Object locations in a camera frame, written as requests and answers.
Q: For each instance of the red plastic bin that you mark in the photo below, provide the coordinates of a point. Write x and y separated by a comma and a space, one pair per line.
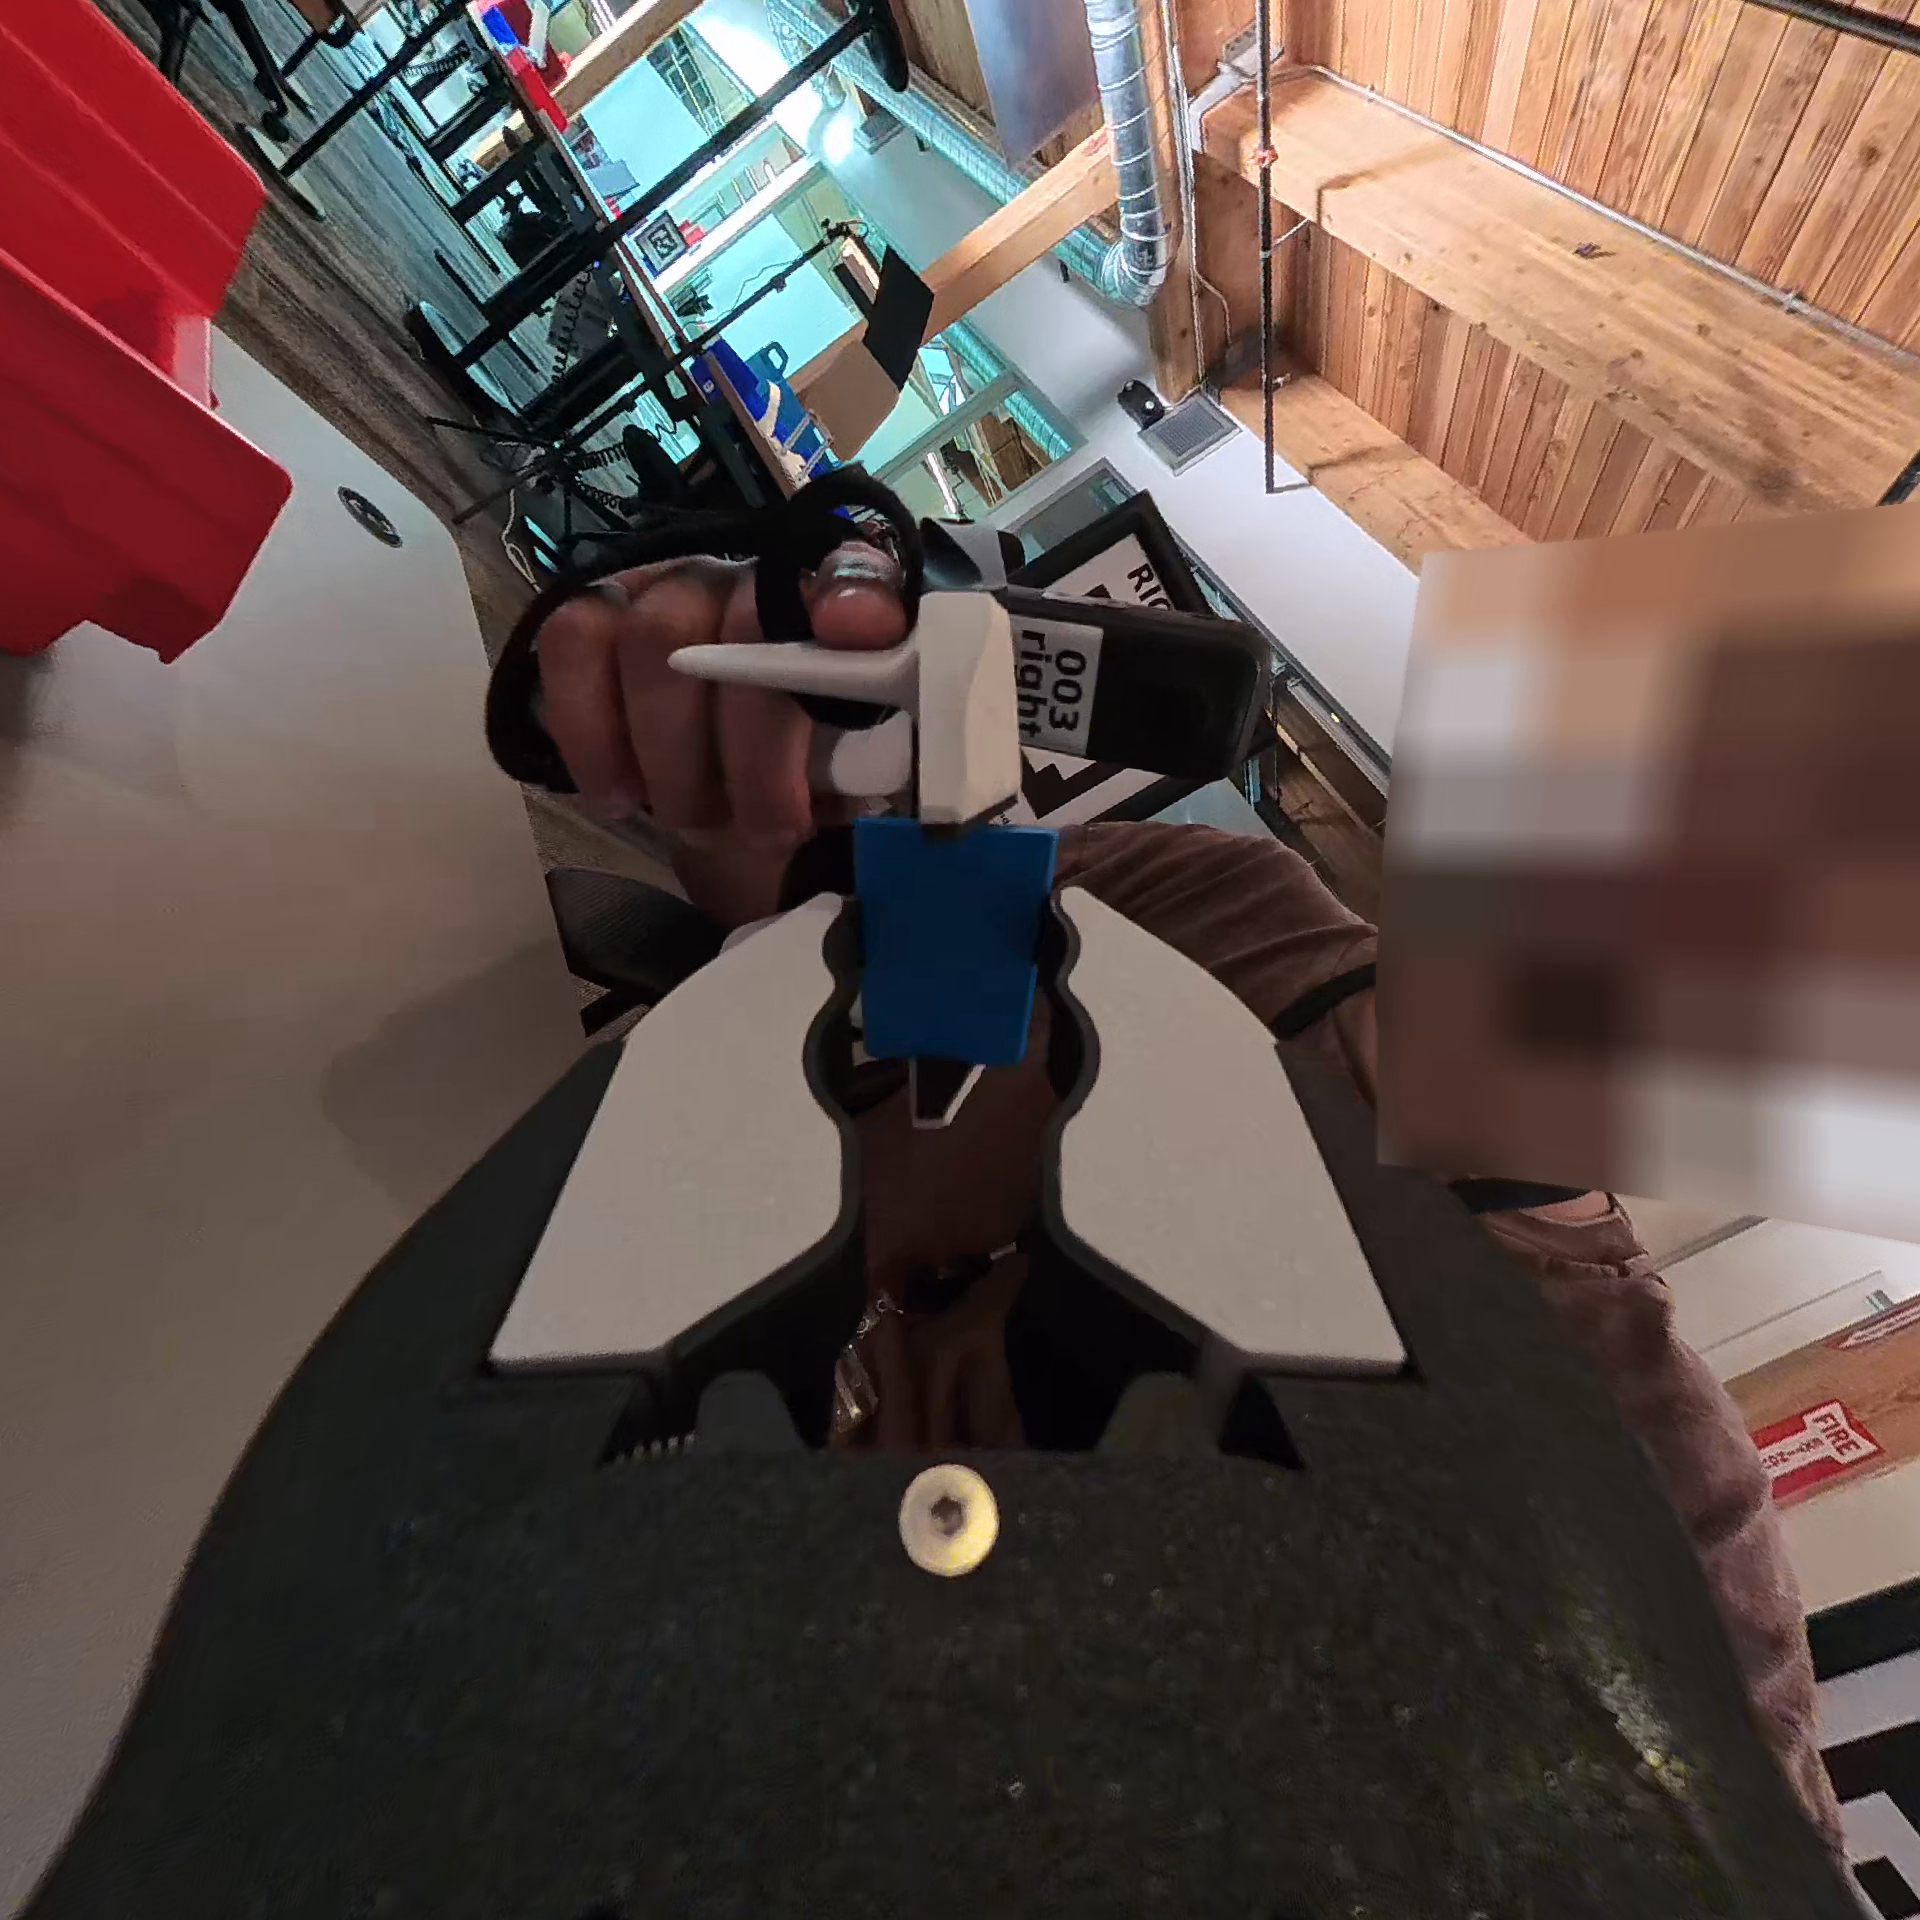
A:
123, 331

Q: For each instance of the round desk grommet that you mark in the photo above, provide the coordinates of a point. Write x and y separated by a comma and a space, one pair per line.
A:
369, 512

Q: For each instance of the cardboard box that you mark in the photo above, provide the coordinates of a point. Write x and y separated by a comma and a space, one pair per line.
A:
841, 377

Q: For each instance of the black tripod stand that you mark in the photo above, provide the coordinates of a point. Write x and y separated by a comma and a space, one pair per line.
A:
573, 270

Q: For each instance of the grey desk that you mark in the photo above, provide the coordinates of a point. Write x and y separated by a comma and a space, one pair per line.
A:
242, 1051

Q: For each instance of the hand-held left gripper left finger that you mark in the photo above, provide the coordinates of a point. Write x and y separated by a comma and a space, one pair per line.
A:
677, 1184

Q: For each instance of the black framed board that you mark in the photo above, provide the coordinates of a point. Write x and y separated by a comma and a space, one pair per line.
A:
1094, 644

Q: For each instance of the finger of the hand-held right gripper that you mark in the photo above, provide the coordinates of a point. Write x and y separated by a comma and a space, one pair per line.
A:
946, 1095
899, 690

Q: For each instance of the person's brown clothing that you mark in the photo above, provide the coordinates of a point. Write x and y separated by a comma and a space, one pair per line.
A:
1561, 1260

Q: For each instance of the red wall sign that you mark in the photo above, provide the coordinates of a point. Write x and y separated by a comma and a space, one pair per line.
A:
1816, 1447

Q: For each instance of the person's right hand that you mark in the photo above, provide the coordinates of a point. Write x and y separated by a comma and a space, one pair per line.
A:
706, 736

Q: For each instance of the silver duct pipe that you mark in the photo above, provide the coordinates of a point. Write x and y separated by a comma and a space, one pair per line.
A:
1137, 135

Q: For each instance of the wall air vent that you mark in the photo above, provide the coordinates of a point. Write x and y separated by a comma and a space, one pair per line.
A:
1189, 432

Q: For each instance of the black office chair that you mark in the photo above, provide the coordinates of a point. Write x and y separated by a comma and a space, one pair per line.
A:
630, 948

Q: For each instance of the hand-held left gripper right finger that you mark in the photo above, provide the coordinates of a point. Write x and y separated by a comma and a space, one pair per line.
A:
1216, 1184

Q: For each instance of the blue wooden block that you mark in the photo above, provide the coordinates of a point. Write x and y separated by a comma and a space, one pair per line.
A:
952, 948

